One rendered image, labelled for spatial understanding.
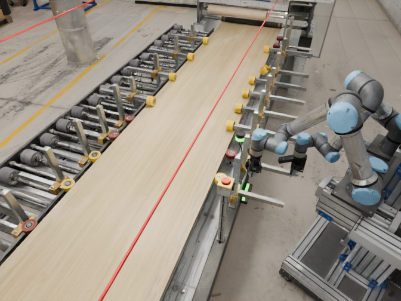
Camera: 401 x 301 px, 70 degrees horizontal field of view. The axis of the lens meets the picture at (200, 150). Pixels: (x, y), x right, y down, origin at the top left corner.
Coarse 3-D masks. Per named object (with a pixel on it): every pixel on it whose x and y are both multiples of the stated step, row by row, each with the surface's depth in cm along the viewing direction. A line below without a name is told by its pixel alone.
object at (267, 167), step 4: (228, 160) 205; (232, 160) 204; (264, 164) 199; (264, 168) 199; (268, 168) 197; (272, 168) 196; (276, 168) 196; (280, 168) 196; (284, 168) 196; (276, 172) 197; (280, 172) 196; (284, 172) 194; (288, 172) 194
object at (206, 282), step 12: (264, 120) 261; (240, 180) 208; (228, 204) 194; (228, 216) 187; (228, 228) 180; (216, 240) 174; (228, 240) 178; (216, 252) 168; (216, 264) 163; (204, 276) 158; (216, 276) 161; (204, 288) 153; (192, 300) 148; (204, 300) 148
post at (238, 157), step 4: (236, 156) 161; (240, 156) 162; (236, 160) 162; (240, 160) 162; (236, 164) 164; (240, 164) 167; (236, 168) 166; (236, 172) 168; (236, 176) 170; (236, 180) 173; (236, 184) 175; (236, 188) 177; (232, 192) 181; (236, 192) 181; (232, 204) 189
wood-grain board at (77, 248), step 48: (240, 48) 334; (192, 96) 257; (240, 96) 257; (144, 144) 209; (96, 192) 176; (144, 192) 176; (192, 192) 176; (48, 240) 152; (96, 240) 152; (144, 240) 152; (0, 288) 133; (48, 288) 133; (96, 288) 133; (144, 288) 133
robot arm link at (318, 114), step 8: (336, 96) 129; (360, 96) 125; (328, 104) 134; (312, 112) 143; (320, 112) 139; (296, 120) 151; (304, 120) 146; (312, 120) 143; (320, 120) 141; (280, 128) 159; (288, 128) 154; (296, 128) 151; (304, 128) 149; (288, 136) 156
